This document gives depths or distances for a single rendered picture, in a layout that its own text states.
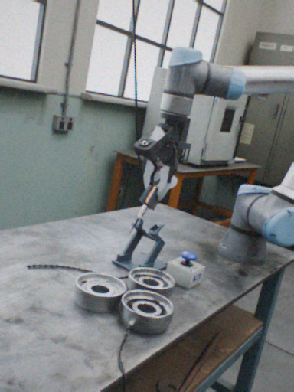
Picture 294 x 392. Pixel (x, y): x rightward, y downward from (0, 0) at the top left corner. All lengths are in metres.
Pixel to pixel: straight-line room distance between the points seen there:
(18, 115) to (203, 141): 1.26
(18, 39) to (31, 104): 0.36
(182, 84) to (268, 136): 3.75
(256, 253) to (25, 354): 0.81
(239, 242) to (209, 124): 1.87
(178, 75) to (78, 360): 0.64
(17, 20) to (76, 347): 2.19
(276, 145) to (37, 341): 4.13
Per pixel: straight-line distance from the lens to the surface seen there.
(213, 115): 3.13
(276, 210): 1.22
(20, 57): 2.76
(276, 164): 4.73
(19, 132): 2.71
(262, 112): 4.80
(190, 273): 1.07
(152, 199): 1.08
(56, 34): 2.83
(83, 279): 0.96
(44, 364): 0.75
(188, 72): 1.05
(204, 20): 4.35
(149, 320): 0.85
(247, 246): 1.36
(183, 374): 1.25
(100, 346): 0.81
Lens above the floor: 1.24
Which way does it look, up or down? 13 degrees down
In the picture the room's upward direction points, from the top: 12 degrees clockwise
